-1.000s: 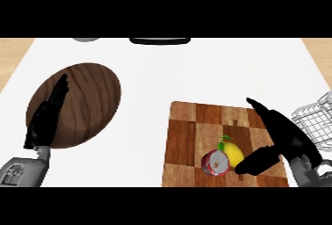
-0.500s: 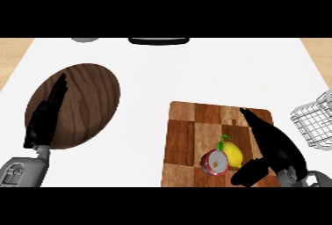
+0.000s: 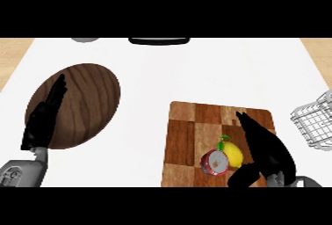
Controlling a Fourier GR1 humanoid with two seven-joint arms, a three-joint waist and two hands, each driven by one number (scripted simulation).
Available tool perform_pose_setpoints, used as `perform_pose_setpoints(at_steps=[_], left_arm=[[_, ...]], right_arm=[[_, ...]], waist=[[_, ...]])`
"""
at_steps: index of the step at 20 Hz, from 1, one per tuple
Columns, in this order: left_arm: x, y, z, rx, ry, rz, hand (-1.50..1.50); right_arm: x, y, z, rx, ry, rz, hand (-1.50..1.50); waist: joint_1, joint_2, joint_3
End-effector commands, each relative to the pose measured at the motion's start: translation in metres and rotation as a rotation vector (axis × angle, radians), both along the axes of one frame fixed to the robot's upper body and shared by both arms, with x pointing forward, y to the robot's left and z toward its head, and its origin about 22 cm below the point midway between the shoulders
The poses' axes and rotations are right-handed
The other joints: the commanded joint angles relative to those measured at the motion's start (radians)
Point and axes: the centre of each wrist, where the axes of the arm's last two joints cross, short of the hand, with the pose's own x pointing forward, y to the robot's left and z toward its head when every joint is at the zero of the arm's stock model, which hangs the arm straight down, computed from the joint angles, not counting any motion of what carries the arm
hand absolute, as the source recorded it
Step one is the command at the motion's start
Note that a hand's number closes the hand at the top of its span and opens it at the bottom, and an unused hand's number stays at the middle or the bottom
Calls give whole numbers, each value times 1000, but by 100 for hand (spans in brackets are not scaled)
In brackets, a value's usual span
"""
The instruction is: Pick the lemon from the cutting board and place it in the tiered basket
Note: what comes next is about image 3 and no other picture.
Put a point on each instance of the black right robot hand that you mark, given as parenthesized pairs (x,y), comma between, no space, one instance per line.
(268,149)

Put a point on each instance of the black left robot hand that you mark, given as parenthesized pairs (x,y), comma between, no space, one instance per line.
(43,120)

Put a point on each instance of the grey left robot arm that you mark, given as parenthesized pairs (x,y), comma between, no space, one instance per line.
(24,172)

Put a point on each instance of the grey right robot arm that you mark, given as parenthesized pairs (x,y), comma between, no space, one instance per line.
(291,181)

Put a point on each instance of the yellow lemon with green leaf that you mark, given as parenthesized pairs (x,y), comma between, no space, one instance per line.
(232,153)

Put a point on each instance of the dark brown oval wooden board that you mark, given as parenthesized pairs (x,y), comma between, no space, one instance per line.
(77,105)

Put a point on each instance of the checkered wooden cutting board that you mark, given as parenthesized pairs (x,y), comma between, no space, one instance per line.
(191,140)

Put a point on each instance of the red can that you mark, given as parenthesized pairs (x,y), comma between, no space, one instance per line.
(215,162)

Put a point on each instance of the grey round object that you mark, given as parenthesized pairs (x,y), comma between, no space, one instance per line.
(85,39)

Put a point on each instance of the black appliance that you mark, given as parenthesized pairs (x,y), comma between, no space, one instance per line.
(159,40)

